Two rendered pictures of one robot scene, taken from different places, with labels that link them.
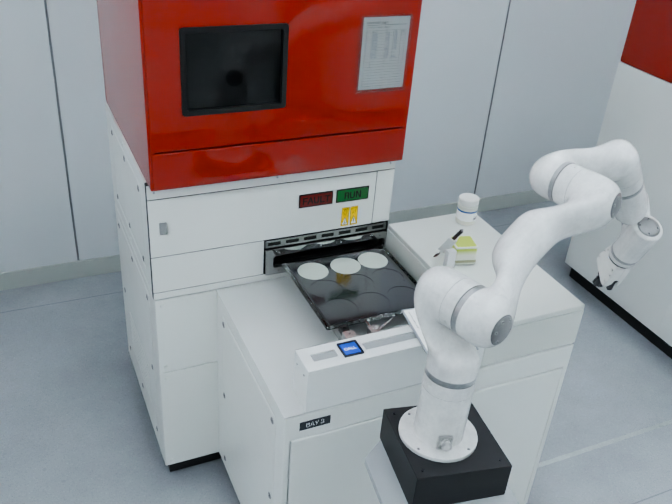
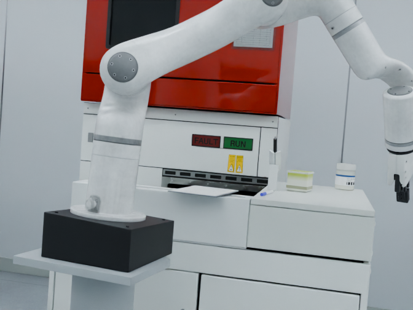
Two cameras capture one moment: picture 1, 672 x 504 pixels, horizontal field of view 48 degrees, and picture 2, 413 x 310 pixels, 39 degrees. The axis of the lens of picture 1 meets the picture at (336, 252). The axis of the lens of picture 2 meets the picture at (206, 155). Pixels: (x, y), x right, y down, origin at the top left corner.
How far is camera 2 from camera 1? 175 cm
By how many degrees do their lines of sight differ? 46
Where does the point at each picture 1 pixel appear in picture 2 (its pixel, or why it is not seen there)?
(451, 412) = (98, 167)
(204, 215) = not seen: hidden behind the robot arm
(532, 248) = (188, 26)
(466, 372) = (109, 123)
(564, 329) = (351, 236)
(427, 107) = not seen: outside the picture
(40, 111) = not seen: hidden behind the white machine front
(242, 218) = (147, 143)
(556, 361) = (348, 280)
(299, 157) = (185, 94)
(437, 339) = (106, 104)
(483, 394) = (254, 288)
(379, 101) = (252, 58)
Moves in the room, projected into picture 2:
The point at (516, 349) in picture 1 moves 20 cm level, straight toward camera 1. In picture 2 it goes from (289, 240) to (232, 244)
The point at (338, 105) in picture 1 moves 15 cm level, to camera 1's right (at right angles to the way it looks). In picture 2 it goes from (217, 56) to (249, 56)
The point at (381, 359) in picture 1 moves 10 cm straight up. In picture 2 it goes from (137, 194) to (139, 160)
